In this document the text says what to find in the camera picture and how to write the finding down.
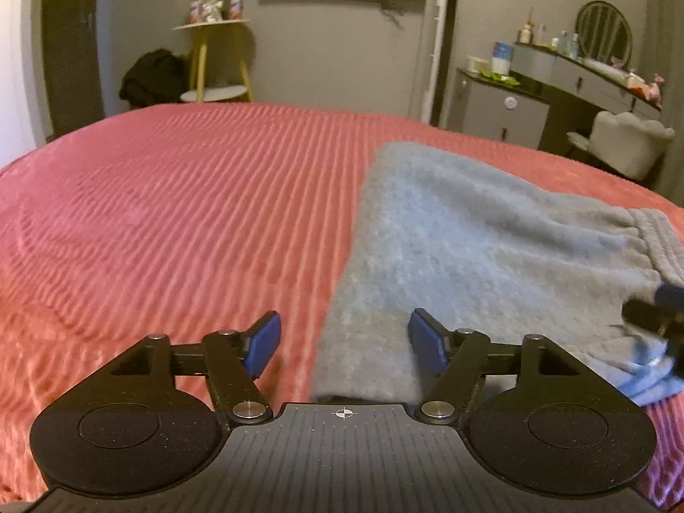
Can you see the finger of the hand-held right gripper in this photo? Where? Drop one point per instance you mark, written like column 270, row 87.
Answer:
column 649, row 316

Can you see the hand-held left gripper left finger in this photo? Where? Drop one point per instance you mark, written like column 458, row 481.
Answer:
column 265, row 343

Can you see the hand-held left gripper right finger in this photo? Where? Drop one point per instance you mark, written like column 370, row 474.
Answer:
column 427, row 343

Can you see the grey fleece pants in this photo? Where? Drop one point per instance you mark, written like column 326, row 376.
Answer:
column 454, row 235

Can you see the red ribbed bedspread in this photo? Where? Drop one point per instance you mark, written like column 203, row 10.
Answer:
column 176, row 208

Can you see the white upholstered chair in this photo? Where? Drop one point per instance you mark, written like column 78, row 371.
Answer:
column 628, row 144

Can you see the pink toy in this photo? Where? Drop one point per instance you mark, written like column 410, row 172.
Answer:
column 654, row 88

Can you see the grey cabinet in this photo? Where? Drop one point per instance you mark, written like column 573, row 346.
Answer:
column 497, row 115

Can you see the grey vanity dresser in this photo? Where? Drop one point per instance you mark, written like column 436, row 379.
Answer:
column 582, row 77

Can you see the green packet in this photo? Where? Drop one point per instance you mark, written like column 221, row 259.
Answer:
column 498, row 78

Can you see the blue bottle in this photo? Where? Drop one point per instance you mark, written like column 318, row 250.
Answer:
column 574, row 46

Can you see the black bag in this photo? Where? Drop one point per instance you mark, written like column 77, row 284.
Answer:
column 152, row 83

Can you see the yellow side table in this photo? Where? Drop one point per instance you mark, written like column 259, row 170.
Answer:
column 202, row 64

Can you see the round vanity mirror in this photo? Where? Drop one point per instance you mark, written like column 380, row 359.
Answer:
column 604, row 32

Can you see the blue and white box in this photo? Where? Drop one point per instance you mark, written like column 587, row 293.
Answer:
column 502, row 56

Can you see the brown bottle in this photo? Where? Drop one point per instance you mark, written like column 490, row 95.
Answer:
column 526, row 33

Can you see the small printed can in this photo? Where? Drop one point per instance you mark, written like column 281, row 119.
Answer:
column 237, row 8
column 195, row 12

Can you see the dark wooden door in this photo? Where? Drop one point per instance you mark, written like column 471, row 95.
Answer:
column 72, row 48

